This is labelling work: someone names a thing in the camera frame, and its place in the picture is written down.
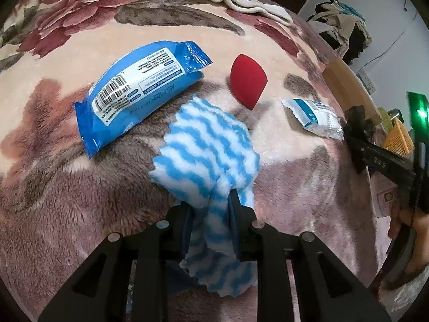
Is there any black hair scrunchie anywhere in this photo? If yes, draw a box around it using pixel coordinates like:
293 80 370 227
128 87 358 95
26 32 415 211
343 105 375 140

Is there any white blue gauze packet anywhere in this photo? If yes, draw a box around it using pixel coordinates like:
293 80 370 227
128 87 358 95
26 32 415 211
282 98 344 141

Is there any red makeup sponge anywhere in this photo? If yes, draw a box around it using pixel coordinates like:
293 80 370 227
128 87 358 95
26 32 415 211
230 54 268 110

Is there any blue white striped cloth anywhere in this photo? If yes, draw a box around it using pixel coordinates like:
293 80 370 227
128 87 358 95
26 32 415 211
149 97 260 297

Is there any blue wet wipes pack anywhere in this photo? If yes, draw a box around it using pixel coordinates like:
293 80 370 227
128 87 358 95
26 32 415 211
74 41 212 158

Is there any person's right hand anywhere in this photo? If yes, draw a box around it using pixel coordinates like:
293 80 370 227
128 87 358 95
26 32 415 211
387 203 429 276

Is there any white lidded jar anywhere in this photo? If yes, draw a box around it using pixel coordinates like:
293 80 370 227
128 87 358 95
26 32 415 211
370 171 399 218

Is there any orange plastic basket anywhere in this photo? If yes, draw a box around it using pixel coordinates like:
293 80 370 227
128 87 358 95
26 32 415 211
382 118 415 156

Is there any brown cardboard box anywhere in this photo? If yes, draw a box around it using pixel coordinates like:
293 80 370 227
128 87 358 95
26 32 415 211
322 57 382 125

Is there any pile of clothes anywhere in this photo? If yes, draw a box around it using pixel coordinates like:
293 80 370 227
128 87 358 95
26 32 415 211
307 0 372 65

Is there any floral fleece blanket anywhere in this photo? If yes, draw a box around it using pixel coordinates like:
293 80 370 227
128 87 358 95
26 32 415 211
1 0 389 321

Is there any wall power strip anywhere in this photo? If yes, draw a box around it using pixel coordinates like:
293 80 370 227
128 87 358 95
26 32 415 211
357 70 377 94

